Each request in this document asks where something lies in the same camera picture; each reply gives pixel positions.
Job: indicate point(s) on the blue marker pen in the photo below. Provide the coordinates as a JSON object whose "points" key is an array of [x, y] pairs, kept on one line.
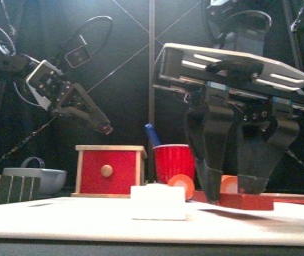
{"points": [[151, 135]]}

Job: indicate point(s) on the white rice block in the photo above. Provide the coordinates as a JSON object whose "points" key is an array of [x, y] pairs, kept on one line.
{"points": [[159, 203]]}

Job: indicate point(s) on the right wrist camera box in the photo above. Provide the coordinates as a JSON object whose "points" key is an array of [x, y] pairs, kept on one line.
{"points": [[246, 41]]}

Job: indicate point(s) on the grey vertical frame pole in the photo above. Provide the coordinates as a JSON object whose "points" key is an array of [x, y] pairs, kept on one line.
{"points": [[151, 83]]}

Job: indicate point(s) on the red wooden block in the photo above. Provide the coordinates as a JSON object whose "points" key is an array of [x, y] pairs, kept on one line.
{"points": [[243, 201]]}

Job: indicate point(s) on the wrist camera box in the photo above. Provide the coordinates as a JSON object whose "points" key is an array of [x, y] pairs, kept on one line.
{"points": [[77, 55], [246, 41]]}

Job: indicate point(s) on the flat red board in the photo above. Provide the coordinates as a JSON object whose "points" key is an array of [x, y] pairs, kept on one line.
{"points": [[299, 199]]}

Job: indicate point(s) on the white cutting board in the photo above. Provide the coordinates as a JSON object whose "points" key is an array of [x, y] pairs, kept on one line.
{"points": [[92, 220]]}

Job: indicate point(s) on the orange salmon slice toy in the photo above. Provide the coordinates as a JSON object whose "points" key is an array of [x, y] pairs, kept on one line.
{"points": [[230, 184], [183, 185]]}

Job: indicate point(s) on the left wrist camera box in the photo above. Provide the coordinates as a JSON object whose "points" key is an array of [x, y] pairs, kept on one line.
{"points": [[77, 55]]}

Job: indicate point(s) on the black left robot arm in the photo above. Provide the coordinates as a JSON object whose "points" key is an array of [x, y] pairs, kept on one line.
{"points": [[3, 58]]}

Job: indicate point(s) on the red ribbed plastic cup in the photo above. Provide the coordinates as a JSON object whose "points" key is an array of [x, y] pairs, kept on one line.
{"points": [[172, 163]]}

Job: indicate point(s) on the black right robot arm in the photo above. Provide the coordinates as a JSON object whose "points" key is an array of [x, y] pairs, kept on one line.
{"points": [[243, 16]]}

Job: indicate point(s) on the white cube with green stripes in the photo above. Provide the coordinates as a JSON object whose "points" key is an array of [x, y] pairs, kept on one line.
{"points": [[8, 190]]}

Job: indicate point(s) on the red wooden drawer box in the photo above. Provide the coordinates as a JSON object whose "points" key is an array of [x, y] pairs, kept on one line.
{"points": [[108, 171]]}

